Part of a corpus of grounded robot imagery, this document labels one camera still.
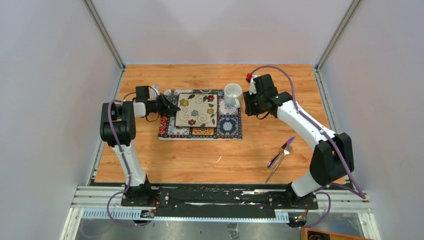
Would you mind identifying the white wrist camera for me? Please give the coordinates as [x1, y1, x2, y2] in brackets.
[248, 75, 259, 95]
[149, 84, 160, 101]

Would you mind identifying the colourful patterned placemat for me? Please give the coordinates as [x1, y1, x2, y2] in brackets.
[157, 89, 242, 140]

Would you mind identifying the silver fork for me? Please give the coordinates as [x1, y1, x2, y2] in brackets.
[265, 145, 293, 183]

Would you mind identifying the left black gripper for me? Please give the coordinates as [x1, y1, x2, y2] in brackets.
[147, 93, 179, 118]

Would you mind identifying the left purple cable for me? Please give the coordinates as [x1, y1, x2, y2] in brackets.
[105, 92, 157, 228]

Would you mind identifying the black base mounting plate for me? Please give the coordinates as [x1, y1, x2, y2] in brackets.
[121, 183, 318, 219]

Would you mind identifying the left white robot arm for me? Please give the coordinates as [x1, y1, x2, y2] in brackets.
[99, 85, 180, 207]

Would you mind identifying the orange wooden box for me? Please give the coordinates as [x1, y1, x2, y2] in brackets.
[300, 228, 367, 240]

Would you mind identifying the white mug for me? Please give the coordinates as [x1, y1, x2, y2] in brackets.
[224, 83, 243, 108]

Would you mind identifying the purple handled knife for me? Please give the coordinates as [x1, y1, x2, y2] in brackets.
[267, 136, 295, 169]

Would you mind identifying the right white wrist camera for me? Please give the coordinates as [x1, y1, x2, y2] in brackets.
[248, 75, 259, 95]

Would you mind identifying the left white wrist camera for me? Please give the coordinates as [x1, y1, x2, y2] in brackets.
[149, 84, 160, 101]

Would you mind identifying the aluminium frame rail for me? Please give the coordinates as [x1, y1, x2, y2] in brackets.
[71, 185, 372, 223]

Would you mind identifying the square floral plate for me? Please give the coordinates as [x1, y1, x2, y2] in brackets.
[174, 93, 218, 128]

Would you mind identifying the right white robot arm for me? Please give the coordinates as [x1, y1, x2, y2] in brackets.
[243, 73, 355, 209]

